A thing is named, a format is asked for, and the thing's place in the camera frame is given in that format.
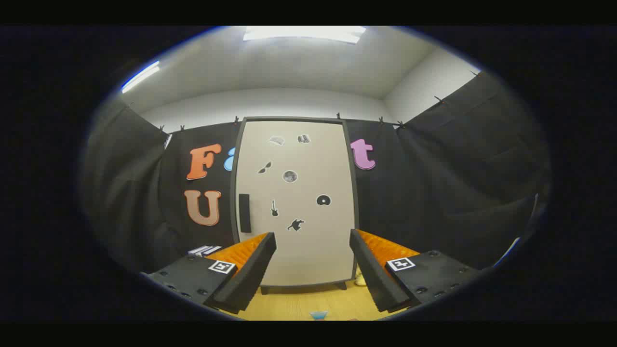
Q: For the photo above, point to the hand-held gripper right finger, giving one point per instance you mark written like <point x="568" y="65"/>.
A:
<point x="371" y="270"/>

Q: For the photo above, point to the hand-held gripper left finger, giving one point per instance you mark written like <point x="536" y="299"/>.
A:
<point x="255" y="270"/>

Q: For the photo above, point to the yellow plush toy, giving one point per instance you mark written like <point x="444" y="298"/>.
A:
<point x="360" y="279"/>

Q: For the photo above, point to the white and blue box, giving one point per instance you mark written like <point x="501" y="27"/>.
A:
<point x="205" y="250"/>

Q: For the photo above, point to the grey framed cabinet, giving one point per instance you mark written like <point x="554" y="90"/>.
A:
<point x="234" y="193"/>

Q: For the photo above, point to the black backdrop cloth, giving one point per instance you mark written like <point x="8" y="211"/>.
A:
<point x="448" y="183"/>

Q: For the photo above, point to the long ceiling light strip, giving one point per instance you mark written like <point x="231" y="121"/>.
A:
<point x="140" y="77"/>

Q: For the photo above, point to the rectangular ceiling light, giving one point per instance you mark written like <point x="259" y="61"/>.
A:
<point x="303" y="33"/>

